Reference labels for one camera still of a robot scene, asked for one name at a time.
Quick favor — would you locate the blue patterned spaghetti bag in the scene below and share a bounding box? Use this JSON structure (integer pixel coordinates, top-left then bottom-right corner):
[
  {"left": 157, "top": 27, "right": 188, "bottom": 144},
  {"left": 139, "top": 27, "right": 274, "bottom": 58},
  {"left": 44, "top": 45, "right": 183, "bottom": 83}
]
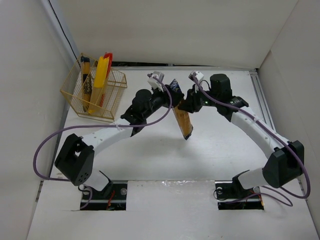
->
[{"left": 169, "top": 79, "right": 193, "bottom": 140}]

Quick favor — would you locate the yellow spaghetti bag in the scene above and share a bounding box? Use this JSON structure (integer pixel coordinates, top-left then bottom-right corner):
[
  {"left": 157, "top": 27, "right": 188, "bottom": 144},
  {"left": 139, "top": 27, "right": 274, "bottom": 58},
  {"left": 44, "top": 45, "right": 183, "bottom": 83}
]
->
[{"left": 88, "top": 56, "right": 109, "bottom": 115}]

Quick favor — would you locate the red spaghetti bag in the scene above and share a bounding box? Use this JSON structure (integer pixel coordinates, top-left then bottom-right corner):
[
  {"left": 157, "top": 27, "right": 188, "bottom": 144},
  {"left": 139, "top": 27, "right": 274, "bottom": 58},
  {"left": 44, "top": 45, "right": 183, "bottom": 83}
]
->
[{"left": 99, "top": 52, "right": 113, "bottom": 107}]

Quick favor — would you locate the navy label spaghetti bag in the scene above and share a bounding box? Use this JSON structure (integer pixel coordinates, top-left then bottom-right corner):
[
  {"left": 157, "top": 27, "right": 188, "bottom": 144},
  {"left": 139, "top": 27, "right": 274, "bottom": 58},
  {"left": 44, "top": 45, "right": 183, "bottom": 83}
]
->
[{"left": 80, "top": 56, "right": 92, "bottom": 112}]

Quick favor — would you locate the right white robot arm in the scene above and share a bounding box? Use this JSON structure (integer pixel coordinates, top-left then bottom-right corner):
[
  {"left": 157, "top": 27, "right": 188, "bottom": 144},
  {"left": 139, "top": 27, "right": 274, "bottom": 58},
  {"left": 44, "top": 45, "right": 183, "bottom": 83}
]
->
[{"left": 179, "top": 71, "right": 304, "bottom": 191}]

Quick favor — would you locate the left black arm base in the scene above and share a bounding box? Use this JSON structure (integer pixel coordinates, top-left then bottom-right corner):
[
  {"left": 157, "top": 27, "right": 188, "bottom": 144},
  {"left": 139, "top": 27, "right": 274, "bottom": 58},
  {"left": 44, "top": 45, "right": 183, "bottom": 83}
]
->
[{"left": 78, "top": 180, "right": 128, "bottom": 211}]

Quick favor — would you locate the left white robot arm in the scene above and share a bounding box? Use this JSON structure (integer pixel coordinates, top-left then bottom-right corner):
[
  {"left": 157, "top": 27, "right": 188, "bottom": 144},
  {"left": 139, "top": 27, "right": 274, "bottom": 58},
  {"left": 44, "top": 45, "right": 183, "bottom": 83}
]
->
[{"left": 54, "top": 86, "right": 184, "bottom": 195}]

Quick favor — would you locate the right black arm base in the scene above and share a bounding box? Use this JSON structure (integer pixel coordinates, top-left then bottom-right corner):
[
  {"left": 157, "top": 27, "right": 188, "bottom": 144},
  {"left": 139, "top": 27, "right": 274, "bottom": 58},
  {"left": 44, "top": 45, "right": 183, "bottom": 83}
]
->
[{"left": 213, "top": 179, "right": 264, "bottom": 211}]

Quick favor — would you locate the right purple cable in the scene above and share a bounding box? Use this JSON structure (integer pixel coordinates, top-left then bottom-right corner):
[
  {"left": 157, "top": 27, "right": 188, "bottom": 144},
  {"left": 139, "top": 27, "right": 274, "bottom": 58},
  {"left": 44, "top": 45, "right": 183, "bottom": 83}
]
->
[{"left": 191, "top": 73, "right": 312, "bottom": 207}]

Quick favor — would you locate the purple cable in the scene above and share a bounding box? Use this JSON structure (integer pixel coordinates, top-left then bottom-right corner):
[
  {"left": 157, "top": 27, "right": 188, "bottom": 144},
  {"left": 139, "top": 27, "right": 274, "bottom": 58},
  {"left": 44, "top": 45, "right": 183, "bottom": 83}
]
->
[
  {"left": 191, "top": 73, "right": 312, "bottom": 207},
  {"left": 33, "top": 74, "right": 174, "bottom": 210}
]

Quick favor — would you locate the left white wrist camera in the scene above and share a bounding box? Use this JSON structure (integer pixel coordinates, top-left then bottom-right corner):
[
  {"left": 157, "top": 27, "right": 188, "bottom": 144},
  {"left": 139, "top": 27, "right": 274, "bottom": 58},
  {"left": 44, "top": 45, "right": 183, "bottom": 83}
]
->
[{"left": 147, "top": 71, "right": 164, "bottom": 92}]

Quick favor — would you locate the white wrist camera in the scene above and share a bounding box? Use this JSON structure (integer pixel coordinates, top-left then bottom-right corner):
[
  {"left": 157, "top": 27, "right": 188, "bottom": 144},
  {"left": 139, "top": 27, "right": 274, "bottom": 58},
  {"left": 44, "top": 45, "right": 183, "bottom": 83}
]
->
[
  {"left": 147, "top": 71, "right": 164, "bottom": 92},
  {"left": 188, "top": 70, "right": 204, "bottom": 83}
]

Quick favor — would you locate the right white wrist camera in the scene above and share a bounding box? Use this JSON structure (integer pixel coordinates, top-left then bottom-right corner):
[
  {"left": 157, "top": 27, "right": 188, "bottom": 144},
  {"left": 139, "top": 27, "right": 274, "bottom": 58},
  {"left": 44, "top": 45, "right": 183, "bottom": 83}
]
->
[{"left": 188, "top": 70, "right": 204, "bottom": 83}]

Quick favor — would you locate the aluminium rail right edge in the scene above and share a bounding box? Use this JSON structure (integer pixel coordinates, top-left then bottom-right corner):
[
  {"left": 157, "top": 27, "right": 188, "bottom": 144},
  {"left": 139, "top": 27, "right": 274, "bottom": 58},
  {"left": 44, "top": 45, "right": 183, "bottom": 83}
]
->
[{"left": 249, "top": 70, "right": 276, "bottom": 131}]

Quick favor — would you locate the yellow wire mesh basket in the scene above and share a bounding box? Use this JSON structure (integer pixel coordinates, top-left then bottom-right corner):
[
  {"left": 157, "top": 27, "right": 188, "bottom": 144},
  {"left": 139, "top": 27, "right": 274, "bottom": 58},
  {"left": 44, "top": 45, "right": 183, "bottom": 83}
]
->
[{"left": 60, "top": 53, "right": 128, "bottom": 122}]

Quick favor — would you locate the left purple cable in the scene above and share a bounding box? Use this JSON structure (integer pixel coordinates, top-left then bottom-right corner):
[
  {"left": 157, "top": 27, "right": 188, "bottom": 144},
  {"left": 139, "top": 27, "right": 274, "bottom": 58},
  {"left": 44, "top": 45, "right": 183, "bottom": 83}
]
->
[{"left": 33, "top": 74, "right": 174, "bottom": 210}]

